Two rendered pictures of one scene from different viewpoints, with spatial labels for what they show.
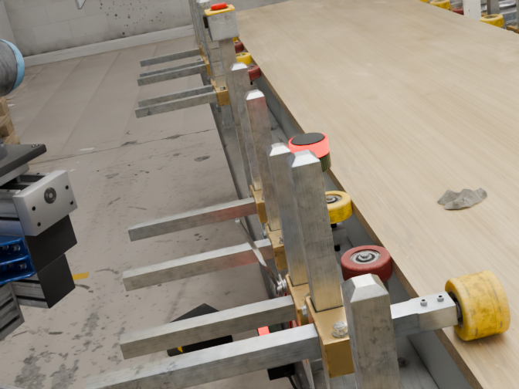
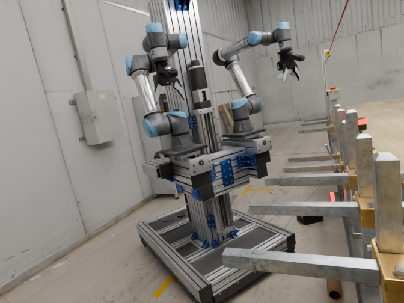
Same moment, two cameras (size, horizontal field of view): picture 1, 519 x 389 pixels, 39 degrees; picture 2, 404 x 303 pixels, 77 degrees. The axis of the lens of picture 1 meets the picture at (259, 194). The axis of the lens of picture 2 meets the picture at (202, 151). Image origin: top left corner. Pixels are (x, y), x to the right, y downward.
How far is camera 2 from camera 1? 0.27 m
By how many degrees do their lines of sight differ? 31
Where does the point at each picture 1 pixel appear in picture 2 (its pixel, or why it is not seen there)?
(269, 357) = (328, 180)
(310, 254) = (349, 146)
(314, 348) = (346, 180)
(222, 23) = (333, 94)
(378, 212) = not seen: hidden behind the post
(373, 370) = (362, 166)
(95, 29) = (290, 117)
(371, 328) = (363, 149)
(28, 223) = (256, 149)
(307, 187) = (351, 121)
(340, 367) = (355, 186)
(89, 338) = not seen: hidden behind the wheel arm
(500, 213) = not seen: outside the picture
